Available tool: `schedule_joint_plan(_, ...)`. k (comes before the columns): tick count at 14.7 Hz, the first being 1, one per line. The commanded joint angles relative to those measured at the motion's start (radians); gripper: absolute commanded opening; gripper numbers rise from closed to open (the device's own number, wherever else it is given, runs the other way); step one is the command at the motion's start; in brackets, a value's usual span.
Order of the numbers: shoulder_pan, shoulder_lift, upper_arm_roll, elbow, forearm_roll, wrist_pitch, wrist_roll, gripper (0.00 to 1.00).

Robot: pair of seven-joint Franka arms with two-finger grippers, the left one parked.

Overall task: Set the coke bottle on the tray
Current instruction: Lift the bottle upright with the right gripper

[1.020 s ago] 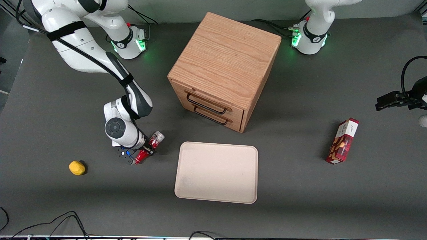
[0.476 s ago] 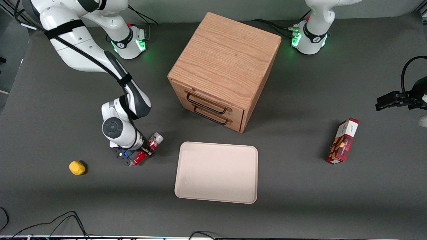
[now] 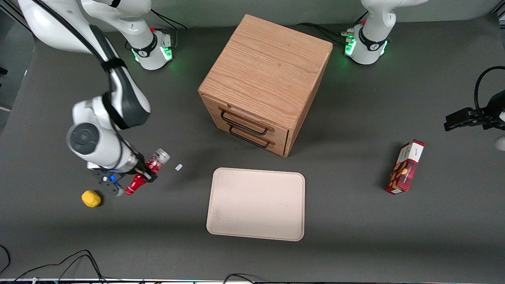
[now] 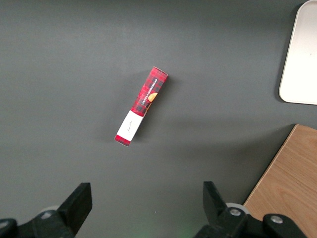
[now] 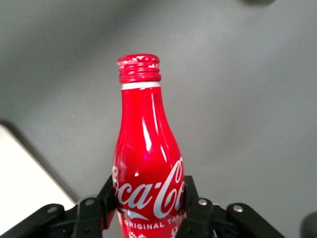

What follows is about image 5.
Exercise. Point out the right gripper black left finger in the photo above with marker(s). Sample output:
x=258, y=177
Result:
x=86, y=218

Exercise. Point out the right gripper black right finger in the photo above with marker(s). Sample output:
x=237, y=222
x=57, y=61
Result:
x=210, y=220

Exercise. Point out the red coke bottle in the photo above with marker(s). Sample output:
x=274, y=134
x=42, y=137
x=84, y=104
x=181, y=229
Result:
x=148, y=138

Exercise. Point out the beige plastic tray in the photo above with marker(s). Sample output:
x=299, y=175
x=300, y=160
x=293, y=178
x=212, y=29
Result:
x=22, y=178

